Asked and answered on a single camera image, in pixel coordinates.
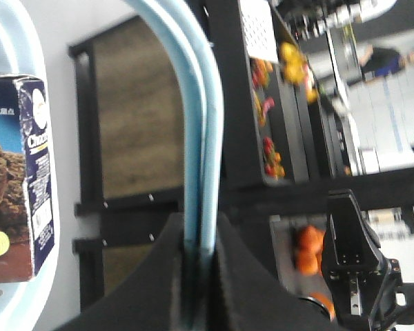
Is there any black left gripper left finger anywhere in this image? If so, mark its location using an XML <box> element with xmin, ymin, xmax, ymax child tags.
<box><xmin>57</xmin><ymin>213</ymin><xmax>184</xmax><ymax>330</ymax></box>

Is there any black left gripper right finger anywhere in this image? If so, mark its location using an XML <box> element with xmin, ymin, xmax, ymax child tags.
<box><xmin>210</xmin><ymin>213</ymin><xmax>340</xmax><ymax>330</ymax></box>

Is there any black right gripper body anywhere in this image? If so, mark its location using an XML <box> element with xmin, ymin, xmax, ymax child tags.
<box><xmin>322</xmin><ymin>190</ymin><xmax>400</xmax><ymax>324</ymax></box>

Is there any chocolate cookie box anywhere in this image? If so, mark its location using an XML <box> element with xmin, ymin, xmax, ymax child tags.
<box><xmin>0</xmin><ymin>74</ymin><xmax>55</xmax><ymax>283</ymax></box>

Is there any light blue plastic basket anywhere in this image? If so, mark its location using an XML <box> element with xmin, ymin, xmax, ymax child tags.
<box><xmin>0</xmin><ymin>1</ymin><xmax>224</xmax><ymax>330</ymax></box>

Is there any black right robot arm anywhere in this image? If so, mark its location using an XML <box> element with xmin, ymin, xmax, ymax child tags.
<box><xmin>214</xmin><ymin>190</ymin><xmax>414</xmax><ymax>330</ymax></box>

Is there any dark wooden display stand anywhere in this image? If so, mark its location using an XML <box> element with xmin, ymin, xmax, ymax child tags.
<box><xmin>69</xmin><ymin>1</ymin><xmax>414</xmax><ymax>308</ymax></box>

